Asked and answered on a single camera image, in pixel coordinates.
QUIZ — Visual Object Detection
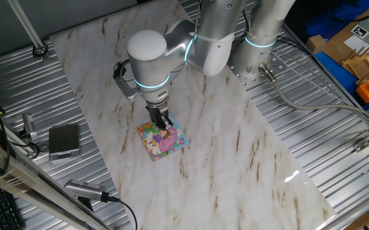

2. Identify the small cardboard box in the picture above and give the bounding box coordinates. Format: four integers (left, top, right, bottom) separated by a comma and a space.
305, 34, 328, 56

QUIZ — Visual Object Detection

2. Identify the dark blue cloth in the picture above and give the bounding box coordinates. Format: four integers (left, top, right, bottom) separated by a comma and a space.
304, 0, 369, 41

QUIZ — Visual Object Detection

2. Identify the black camera stand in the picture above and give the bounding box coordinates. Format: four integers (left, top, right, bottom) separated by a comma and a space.
77, 195, 95, 212

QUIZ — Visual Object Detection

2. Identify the silver perforated base plate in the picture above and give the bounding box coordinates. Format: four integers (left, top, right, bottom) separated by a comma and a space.
227, 34, 287, 90

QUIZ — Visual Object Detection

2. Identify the black base cable bundle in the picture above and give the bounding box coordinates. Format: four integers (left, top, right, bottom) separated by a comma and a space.
240, 6, 303, 45

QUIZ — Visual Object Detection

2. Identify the silver digital scale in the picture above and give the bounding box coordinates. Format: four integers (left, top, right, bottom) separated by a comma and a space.
48, 123, 82, 162

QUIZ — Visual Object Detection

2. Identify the wooden block rack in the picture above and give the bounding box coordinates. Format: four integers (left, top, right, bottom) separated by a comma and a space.
322, 0, 369, 70

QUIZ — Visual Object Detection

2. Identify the aluminium frame bar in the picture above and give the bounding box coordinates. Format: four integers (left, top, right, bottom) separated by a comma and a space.
0, 132, 112, 230

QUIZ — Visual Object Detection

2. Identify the black white marker tag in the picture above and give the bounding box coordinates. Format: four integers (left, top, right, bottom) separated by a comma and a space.
349, 24, 369, 40

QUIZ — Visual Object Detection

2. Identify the white cable tie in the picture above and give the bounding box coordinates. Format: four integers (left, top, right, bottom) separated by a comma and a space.
189, 31, 234, 44

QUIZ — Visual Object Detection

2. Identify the silver camera pole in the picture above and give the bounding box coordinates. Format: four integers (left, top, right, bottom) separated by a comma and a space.
7, 0, 50, 62

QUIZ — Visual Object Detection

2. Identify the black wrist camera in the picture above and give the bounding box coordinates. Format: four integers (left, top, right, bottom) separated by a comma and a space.
112, 60, 128, 80

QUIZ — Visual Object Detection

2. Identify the ribbed silver camera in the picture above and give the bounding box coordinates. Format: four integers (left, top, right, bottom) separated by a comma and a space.
63, 179, 110, 203

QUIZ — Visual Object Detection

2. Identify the black ribbed camera cable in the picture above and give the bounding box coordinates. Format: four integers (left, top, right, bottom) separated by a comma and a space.
106, 194, 139, 230

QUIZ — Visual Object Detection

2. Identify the blue mat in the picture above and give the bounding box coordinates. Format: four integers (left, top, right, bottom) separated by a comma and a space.
313, 50, 369, 111

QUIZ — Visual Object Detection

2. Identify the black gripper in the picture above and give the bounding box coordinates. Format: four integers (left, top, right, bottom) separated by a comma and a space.
145, 104, 174, 130

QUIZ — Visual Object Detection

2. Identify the thick grey base cable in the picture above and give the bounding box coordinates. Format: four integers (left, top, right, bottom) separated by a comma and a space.
258, 63, 369, 130

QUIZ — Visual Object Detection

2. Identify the colourful fairy puzzle board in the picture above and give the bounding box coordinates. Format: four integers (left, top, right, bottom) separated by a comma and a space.
135, 111, 191, 162

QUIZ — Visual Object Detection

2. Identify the small silver camera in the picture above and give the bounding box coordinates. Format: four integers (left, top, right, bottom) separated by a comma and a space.
21, 112, 38, 139

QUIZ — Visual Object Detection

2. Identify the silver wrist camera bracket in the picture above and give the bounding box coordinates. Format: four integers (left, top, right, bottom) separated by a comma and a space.
114, 76, 140, 101

